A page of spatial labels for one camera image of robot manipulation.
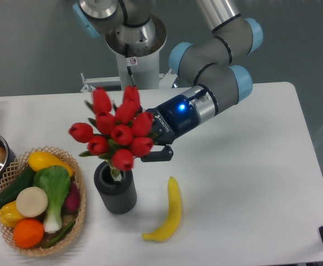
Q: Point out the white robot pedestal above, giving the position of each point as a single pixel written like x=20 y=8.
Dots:
x=142 y=72

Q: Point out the yellow bell pepper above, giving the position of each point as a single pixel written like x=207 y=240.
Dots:
x=9 y=215

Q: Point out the red tulip bouquet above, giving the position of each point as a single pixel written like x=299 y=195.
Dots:
x=117 y=134

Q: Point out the yellow banana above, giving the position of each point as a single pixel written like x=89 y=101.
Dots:
x=173 y=219

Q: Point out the dark green cucumber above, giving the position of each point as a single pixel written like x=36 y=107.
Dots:
x=23 y=181

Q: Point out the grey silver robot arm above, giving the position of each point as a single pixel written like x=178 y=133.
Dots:
x=216 y=81

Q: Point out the orange fruit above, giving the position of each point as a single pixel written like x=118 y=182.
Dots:
x=28 y=233

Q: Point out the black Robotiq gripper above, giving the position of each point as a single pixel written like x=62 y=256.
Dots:
x=172 y=119

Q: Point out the woven wicker basket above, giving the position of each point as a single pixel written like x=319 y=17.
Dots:
x=12 y=172

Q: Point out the cream round slice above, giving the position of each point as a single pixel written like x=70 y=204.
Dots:
x=31 y=202

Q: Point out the green bean pod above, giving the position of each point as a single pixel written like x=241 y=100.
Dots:
x=61 y=234

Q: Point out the green bok choy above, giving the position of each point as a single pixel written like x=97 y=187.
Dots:
x=55 y=182

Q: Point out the dark grey ribbed vase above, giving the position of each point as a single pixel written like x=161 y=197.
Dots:
x=119 y=197

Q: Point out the purple sweet potato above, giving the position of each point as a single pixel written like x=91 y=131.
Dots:
x=72 y=200

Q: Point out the yellow squash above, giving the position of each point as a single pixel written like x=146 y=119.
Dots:
x=39 y=160

